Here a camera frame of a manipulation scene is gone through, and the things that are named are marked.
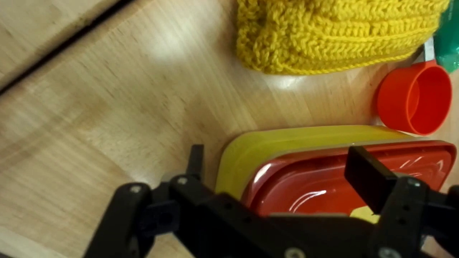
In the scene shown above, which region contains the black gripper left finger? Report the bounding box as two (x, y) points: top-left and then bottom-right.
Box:
(185, 145), (204, 182)

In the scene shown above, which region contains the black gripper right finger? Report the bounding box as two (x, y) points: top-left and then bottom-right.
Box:
(344, 146), (397, 214)

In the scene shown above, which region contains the orange container lid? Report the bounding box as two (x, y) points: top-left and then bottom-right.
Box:
(241, 141), (456, 215)

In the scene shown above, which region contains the yellow rectangular bowl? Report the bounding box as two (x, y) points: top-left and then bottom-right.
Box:
(215, 125), (412, 201)

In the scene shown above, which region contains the small red cup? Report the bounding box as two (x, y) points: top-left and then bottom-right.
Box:
(376, 60), (453, 135)

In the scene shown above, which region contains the yellow knitted cloth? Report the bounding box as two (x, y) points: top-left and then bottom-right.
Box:
(235, 0), (452, 75)

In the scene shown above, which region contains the green plastic bag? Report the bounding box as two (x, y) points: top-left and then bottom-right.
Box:
(435, 0), (459, 73)

